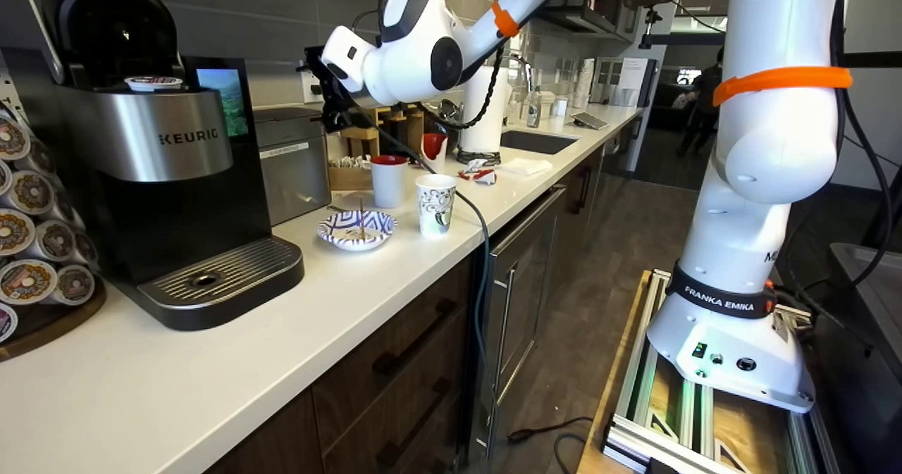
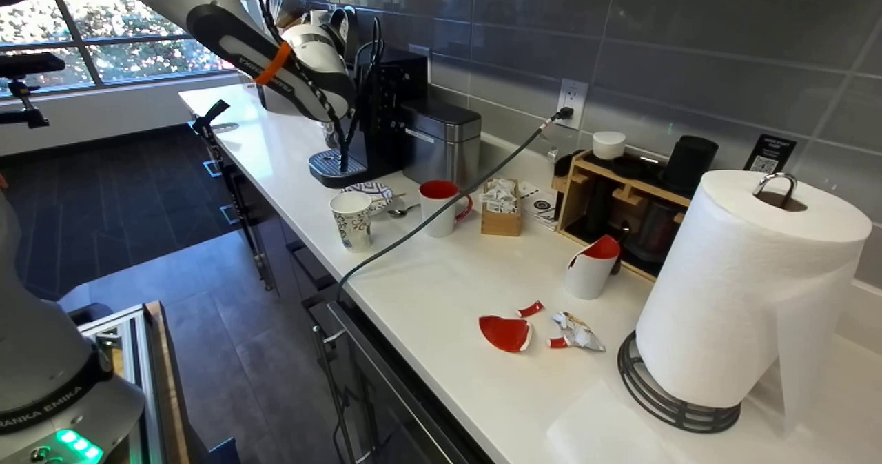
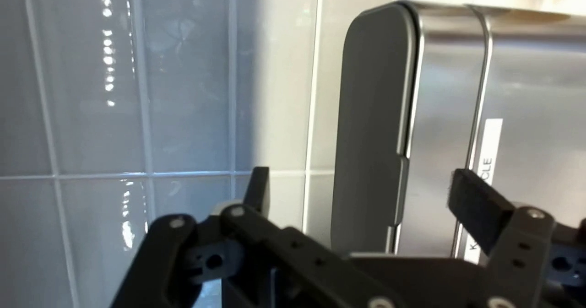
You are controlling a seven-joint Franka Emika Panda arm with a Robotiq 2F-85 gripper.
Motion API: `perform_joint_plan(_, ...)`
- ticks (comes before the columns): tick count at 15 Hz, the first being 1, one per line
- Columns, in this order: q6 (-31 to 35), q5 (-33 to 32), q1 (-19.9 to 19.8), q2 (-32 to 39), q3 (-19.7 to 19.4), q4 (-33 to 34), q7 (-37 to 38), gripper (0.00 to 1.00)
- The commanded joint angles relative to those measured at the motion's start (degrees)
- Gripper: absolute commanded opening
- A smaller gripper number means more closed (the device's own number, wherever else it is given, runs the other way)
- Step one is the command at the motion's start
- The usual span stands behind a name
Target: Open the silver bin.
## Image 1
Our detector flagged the silver bin lid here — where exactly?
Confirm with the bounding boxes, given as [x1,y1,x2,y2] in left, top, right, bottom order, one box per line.
[252,106,326,149]

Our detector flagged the silver bin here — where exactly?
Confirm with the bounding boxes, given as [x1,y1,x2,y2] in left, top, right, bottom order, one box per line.
[252,106,333,227]

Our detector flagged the wooden organizer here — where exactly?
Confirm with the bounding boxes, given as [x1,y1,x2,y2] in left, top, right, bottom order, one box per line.
[327,104,428,192]

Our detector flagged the white cup with red rim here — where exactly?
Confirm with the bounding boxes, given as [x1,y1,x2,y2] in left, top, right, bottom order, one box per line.
[369,154,410,210]

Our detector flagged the red and white cup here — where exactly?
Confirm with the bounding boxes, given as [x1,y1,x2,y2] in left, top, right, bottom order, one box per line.
[421,132,449,174]

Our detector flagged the blue white paper plate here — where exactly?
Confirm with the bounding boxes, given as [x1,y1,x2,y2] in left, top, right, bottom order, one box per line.
[316,209,398,252]

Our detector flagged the patterned paper cup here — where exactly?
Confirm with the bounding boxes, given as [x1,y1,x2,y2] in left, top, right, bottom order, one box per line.
[414,173,458,239]

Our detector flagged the paper towel roll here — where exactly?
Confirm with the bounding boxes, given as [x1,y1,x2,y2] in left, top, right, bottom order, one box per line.
[459,65,510,155]

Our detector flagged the coffee pod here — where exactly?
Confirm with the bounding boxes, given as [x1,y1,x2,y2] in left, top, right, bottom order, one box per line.
[125,75,185,93]

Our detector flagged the black silver coffee machine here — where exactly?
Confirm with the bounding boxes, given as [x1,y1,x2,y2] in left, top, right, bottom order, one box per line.
[17,0,306,332]

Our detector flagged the tap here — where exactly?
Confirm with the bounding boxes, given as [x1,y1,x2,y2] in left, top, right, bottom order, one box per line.
[503,54,537,120]

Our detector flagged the white napkin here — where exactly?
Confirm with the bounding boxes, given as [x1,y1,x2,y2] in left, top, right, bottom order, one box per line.
[495,156,555,177]

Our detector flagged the sink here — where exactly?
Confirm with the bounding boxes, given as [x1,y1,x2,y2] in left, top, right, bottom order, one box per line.
[500,130,581,156]

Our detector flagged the dark wood drawer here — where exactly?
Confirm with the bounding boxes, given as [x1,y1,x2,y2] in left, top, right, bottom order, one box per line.
[321,361,471,474]
[311,254,474,455]

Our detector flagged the dark wood cabinet door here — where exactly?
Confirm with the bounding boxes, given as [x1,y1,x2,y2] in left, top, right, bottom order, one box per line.
[562,146,607,216]

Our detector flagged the steel appliance door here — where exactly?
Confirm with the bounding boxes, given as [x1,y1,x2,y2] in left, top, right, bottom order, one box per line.
[468,184,569,464]

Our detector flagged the framed sign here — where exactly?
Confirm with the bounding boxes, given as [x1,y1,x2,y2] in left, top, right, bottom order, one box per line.
[593,56,657,108]

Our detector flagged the coffee pod carousel rack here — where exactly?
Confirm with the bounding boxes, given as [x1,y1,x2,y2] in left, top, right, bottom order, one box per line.
[0,101,107,363]

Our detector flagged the person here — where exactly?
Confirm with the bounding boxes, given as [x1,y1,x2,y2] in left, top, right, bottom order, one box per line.
[676,46,724,157]

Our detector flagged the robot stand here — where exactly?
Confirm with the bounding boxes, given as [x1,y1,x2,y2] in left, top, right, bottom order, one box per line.
[576,269,841,474]

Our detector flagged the black cable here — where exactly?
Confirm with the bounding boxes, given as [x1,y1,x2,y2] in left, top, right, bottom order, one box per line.
[507,416,597,474]
[352,104,495,464]

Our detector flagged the drawer handle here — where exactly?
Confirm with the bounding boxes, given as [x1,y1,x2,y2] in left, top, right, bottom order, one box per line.
[375,378,453,470]
[371,297,459,377]

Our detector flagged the wall shelf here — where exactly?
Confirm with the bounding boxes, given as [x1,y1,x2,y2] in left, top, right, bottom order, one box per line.
[533,0,629,39]

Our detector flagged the steel door handle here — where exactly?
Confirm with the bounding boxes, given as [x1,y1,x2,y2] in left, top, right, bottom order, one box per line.
[493,261,520,406]

